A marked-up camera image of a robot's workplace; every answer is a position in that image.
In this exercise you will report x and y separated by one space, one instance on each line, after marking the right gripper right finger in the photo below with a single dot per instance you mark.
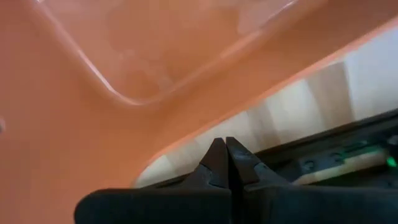
245 174

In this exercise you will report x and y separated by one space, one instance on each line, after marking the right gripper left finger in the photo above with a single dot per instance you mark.
214 171

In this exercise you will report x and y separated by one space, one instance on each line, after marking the orange plastic bin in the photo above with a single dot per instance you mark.
93 140

